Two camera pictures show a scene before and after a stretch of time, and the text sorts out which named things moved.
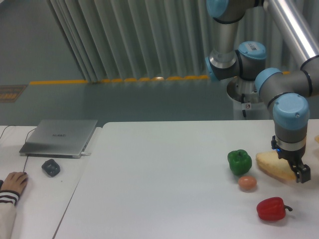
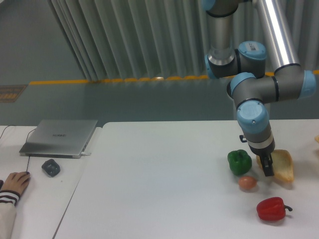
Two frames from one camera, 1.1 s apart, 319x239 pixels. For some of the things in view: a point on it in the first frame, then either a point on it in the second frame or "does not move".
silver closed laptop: (59, 138) does not move
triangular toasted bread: (270, 162) does not move
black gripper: (302, 172) -> (263, 151)
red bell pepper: (272, 209) does not move
